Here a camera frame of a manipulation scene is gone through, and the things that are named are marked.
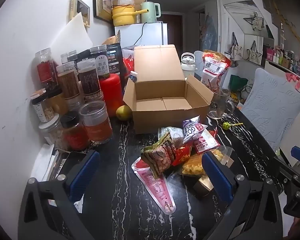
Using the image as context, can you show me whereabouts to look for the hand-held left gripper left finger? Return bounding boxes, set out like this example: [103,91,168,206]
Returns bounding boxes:
[19,151,102,240]

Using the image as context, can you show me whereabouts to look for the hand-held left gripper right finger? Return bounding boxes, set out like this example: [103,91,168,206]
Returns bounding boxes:
[201,152,283,240]

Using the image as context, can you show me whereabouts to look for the clear bag of yellow chips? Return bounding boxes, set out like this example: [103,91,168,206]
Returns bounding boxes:
[181,145,234,177]

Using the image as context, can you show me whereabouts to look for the red white label packet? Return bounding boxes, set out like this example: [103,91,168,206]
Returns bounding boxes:
[192,129,220,155]

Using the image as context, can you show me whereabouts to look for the small red snack packet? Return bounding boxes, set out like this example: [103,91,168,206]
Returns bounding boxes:
[171,145,198,167]

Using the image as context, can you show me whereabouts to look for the green lollipop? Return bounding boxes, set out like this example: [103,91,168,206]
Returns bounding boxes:
[222,122,244,130]

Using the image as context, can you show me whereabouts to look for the purple silver snack packet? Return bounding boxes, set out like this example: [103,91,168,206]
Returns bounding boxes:
[182,115,208,144]

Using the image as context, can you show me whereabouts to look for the white snack packet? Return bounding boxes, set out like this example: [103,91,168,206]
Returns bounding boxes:
[157,126,185,148]

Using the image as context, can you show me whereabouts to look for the green brown nut packet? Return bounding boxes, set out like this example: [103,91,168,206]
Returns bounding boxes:
[141,131,180,179]

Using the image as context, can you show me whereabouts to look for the cardboard box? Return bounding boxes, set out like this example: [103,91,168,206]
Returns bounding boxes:
[122,44,214,134]

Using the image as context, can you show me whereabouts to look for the black lid red jar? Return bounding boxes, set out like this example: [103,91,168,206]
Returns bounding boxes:
[60,111,90,151]

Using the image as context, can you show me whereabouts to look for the empty clear jar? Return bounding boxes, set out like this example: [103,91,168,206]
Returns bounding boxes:
[79,100,113,144]

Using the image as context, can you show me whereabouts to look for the clear jar of oats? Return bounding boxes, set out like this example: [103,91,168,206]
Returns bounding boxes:
[39,114,68,150]

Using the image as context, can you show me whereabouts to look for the pink white triangular packet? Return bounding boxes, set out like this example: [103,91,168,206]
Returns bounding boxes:
[131,156,177,214]

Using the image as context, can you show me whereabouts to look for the yellow fruit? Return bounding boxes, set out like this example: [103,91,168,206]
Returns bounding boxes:
[115,105,133,121]

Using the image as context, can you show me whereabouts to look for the glass mug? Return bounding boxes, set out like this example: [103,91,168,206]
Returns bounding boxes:
[207,88,235,120]

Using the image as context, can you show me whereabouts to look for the pink paper notes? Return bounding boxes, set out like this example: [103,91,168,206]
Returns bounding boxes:
[285,72,300,90]

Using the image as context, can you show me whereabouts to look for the clear jar orange contents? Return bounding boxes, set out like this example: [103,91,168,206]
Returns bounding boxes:
[47,90,69,114]

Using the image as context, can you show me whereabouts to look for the small jar white label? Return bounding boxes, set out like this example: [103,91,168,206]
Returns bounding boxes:
[31,88,54,123]

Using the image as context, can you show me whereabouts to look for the red canister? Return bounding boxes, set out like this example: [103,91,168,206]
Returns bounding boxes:
[99,73,124,117]

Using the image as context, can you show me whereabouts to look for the clear jar brown contents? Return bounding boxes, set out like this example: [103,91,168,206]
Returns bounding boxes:
[56,61,81,100]

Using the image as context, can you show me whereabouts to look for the green bag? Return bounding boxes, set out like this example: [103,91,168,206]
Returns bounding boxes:
[229,74,248,92]

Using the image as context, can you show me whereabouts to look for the clear jar dark label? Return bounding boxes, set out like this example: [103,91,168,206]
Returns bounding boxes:
[77,58,102,99]

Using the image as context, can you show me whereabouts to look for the row of small bottles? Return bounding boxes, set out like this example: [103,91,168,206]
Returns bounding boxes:
[265,44,300,80]

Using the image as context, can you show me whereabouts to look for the red clear nut bag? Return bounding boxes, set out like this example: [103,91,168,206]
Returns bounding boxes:
[201,49,232,93]

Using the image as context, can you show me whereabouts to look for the hanging tote bag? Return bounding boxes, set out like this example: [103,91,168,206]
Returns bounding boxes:
[229,32,242,61]
[247,40,262,62]

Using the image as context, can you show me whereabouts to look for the clear jar red contents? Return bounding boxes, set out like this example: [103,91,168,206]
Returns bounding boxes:
[35,48,58,90]

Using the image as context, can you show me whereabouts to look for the white water jug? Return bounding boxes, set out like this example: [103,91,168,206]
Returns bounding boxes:
[181,52,198,77]

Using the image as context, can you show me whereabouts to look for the black snack bag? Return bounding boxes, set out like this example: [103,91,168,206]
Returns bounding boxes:
[76,42,124,77]

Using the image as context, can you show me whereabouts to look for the grey blue chair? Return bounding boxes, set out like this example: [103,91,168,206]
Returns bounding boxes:
[193,50,205,67]

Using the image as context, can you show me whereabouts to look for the wooden board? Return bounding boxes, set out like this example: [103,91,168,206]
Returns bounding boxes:
[102,35,120,46]

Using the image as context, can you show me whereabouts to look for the white foam board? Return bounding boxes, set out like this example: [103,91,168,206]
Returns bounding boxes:
[65,12,94,55]

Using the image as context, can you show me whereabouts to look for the blue plastic bag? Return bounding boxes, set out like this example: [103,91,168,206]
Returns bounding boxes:
[204,15,218,53]

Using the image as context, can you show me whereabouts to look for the brown door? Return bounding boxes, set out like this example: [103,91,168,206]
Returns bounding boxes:
[161,12,184,55]

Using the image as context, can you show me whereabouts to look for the white refrigerator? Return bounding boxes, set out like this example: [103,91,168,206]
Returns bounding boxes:
[114,22,168,49]

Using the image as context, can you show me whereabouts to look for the yellow pot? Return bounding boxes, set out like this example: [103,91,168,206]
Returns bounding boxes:
[112,4,150,27]

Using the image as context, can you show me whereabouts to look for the framed picture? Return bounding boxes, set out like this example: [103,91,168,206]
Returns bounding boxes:
[93,0,113,23]

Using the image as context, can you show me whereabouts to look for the green kettle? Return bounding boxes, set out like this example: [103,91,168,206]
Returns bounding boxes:
[140,1,162,23]

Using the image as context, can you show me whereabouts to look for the star shaped wall bag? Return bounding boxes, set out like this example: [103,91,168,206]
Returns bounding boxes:
[244,12,267,32]

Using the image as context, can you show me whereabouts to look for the black cable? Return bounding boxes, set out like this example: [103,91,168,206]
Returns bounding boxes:
[132,22,147,46]

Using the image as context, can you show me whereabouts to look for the cream wall panel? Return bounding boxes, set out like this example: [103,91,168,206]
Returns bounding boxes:
[69,0,91,28]

